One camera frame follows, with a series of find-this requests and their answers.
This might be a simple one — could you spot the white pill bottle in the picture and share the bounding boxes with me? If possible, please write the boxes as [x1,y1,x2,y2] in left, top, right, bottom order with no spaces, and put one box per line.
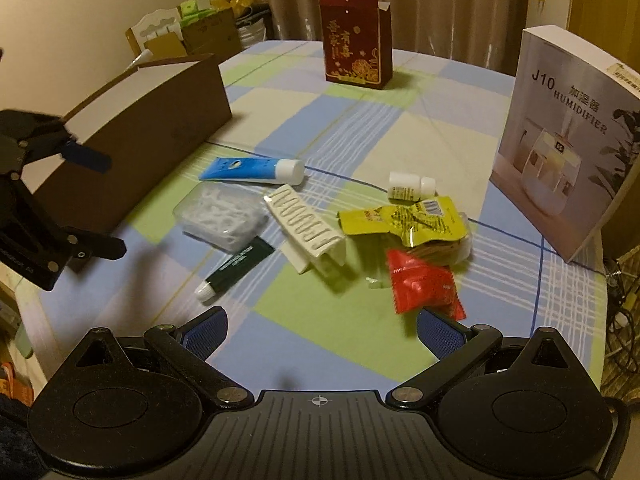
[387,171,437,202]

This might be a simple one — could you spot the checked cloth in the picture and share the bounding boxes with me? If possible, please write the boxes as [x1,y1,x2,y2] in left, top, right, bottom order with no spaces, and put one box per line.
[12,40,609,402]

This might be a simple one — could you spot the brown cardboard box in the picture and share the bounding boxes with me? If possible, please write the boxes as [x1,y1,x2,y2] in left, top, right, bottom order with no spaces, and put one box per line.
[22,53,234,274]

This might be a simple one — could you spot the red snack packet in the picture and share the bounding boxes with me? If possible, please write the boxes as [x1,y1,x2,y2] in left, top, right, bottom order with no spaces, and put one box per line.
[386,248,467,321]

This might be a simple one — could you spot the tangled cables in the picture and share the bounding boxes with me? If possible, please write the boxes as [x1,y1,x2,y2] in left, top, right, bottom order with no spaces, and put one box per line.
[599,255,640,403]

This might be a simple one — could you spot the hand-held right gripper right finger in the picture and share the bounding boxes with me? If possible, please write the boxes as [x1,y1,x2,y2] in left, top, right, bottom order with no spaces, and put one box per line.
[386,308,568,411]

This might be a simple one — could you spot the red gift box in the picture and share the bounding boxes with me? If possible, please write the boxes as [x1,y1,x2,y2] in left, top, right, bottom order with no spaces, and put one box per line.
[319,0,395,91]

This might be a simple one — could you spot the white carved chair back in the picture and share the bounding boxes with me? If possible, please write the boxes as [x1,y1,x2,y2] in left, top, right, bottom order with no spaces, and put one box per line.
[131,10,184,43]

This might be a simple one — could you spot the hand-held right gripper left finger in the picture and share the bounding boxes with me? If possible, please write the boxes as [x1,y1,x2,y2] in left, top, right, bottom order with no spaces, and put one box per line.
[75,307,257,411]

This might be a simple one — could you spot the yellow plastic bag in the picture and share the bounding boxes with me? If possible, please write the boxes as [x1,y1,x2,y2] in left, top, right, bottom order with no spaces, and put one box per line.
[220,0,261,17]

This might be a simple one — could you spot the white hair claw clip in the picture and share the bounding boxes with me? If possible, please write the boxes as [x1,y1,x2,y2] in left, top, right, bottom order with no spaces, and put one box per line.
[263,184,347,277]

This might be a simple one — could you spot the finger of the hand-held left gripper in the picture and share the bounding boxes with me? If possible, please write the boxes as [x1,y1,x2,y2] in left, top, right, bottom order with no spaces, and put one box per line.
[1,174,127,262]
[0,109,112,174]

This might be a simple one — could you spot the yellow snack packet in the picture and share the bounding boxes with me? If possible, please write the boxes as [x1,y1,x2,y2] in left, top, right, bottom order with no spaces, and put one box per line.
[337,196,471,249]

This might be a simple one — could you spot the flat cardboard sheet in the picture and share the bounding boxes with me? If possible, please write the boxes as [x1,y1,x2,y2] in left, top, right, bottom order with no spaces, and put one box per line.
[125,27,189,67]

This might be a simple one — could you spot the dark green tube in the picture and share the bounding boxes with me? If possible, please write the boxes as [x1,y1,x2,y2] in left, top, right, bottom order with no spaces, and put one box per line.
[196,236,275,305]

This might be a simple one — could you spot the white plastic bag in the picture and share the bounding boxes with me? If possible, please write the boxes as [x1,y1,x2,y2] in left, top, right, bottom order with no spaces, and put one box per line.
[237,10,274,51]

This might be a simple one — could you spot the green packets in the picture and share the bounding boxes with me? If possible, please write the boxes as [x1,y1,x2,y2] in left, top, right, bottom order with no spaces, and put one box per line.
[179,0,217,23]

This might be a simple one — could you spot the upright brown cardboard carton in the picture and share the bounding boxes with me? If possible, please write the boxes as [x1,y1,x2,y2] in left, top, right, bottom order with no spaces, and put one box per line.
[180,8,244,57]

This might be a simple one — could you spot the clear floss pick box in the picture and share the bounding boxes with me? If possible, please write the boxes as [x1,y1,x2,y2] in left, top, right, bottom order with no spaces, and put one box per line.
[172,181,271,253]

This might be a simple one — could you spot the blue squeeze tube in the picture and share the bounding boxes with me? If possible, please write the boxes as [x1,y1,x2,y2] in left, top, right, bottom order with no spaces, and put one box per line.
[198,156,306,186]

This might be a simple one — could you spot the white humidifier box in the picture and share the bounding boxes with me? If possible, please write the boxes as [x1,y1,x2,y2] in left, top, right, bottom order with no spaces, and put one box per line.
[489,25,640,265]

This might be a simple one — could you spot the clear bag of brown snacks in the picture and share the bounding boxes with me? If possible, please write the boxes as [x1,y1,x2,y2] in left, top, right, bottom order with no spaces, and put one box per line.
[402,212,474,266]

